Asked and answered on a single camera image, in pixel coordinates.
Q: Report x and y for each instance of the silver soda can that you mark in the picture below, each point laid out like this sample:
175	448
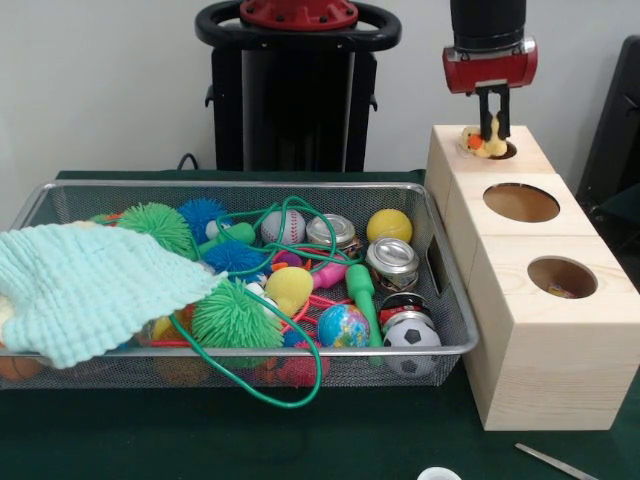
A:
392	260

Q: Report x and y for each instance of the metal scissors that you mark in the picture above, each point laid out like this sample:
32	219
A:
550	462

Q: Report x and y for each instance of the green spiky ball with eyes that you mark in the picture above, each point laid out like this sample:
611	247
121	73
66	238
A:
235	320

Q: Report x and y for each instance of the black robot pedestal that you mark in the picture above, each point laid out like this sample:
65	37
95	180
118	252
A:
295	100

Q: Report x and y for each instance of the white toy baseball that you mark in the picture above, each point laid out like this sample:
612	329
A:
282	227

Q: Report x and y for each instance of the multicoloured patterned cloth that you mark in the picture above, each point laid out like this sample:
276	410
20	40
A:
560	290

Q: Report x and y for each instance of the colourful globe ball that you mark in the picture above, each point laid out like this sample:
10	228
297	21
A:
344	326

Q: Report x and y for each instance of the yellow duck plush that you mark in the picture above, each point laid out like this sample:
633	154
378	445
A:
472	142

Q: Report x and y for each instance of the blue spiky ball with eyes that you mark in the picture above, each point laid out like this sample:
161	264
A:
200	217

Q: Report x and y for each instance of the black white toy soccer ball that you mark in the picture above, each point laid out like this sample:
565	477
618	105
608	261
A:
412	340

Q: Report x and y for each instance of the yellow ball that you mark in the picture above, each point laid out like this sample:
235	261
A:
389	225

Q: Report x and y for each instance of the green spiky rubber ball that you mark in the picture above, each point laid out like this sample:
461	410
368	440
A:
155	225

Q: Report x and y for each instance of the wooden box with three holes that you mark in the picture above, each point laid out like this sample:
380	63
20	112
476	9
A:
550	375

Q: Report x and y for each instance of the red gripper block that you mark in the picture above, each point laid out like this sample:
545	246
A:
490	72

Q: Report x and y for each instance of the mint green knitted cloth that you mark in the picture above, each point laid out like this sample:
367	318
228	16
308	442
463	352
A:
90	285

